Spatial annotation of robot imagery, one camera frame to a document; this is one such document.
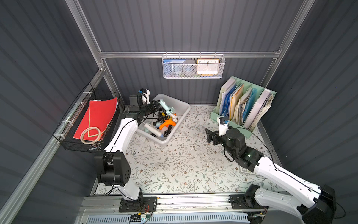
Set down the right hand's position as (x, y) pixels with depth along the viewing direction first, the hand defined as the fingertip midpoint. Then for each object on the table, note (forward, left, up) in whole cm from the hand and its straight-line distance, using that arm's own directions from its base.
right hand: (217, 126), depth 74 cm
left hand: (+16, +34, +2) cm, 37 cm away
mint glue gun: (+13, +28, -1) cm, 31 cm away
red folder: (+5, +65, +4) cm, 66 cm away
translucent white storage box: (+29, +20, -17) cm, 39 cm away
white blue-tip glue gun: (+11, +37, -22) cm, 45 cm away
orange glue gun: (+20, +32, -23) cm, 44 cm away
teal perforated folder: (+24, -26, -5) cm, 35 cm away
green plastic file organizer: (+22, -22, -5) cm, 31 cm away
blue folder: (+30, -11, -10) cm, 33 cm away
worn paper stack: (+16, -33, -1) cm, 36 cm away
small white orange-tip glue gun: (+26, +26, -21) cm, 42 cm away
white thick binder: (+23, -33, -1) cm, 40 cm away
